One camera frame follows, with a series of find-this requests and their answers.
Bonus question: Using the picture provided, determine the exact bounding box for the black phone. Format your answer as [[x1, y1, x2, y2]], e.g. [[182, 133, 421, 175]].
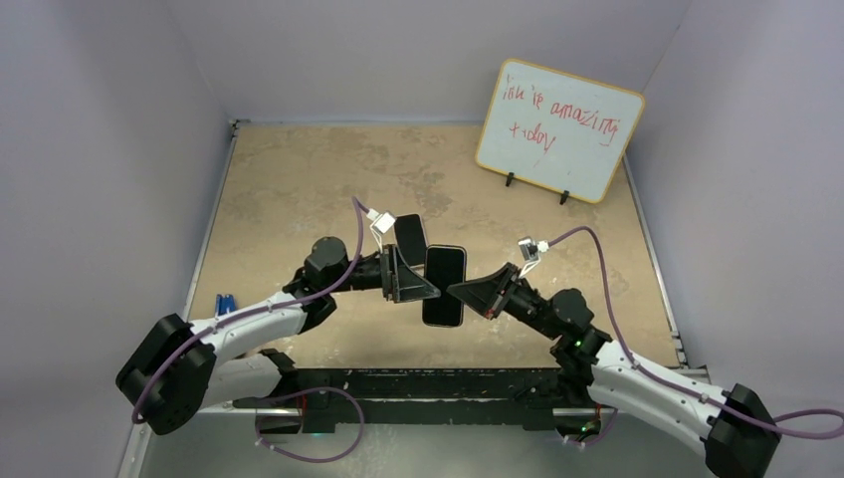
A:
[[423, 247, 466, 326]]

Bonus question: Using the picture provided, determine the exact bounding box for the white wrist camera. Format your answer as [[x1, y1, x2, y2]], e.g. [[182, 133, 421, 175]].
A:
[[518, 237, 549, 278], [366, 208, 396, 252]]

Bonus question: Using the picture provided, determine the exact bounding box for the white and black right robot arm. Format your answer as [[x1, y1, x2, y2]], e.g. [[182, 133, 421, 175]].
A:
[[447, 264, 781, 477]]

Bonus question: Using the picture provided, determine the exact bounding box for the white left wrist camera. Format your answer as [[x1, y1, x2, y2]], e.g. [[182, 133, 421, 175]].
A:
[[366, 208, 396, 252]]

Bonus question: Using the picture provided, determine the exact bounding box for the black phone case with camera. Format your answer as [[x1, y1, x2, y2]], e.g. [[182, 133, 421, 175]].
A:
[[421, 244, 469, 329]]

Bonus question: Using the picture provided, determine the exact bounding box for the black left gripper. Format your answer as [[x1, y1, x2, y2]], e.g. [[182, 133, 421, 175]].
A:
[[326, 244, 439, 304]]

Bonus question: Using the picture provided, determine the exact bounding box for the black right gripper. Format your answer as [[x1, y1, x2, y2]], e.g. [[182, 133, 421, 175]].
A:
[[447, 263, 561, 341]]

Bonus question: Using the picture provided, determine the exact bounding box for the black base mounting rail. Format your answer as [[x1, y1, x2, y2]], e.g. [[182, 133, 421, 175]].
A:
[[233, 350, 615, 441]]

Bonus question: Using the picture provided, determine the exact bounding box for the whiteboard with red writing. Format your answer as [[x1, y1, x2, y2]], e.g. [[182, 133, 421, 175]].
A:
[[475, 59, 646, 204]]

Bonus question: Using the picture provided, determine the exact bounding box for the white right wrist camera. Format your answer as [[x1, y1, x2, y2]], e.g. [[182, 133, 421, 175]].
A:
[[518, 237, 549, 278]]

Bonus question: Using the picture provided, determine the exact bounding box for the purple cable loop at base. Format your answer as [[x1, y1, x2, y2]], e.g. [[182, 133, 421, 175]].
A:
[[254, 384, 367, 464]]

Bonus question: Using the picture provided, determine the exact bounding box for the pale pink phone case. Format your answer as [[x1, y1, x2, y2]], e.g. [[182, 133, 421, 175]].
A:
[[393, 212, 431, 270]]

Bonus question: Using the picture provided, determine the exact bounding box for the black smartphone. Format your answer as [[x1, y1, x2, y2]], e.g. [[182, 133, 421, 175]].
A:
[[394, 214, 429, 267]]

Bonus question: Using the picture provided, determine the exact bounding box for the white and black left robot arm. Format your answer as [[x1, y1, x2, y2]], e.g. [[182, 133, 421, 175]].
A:
[[115, 236, 444, 435]]

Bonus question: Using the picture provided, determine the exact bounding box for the blue object at table edge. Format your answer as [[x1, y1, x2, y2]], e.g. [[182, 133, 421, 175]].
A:
[[214, 294, 238, 317]]

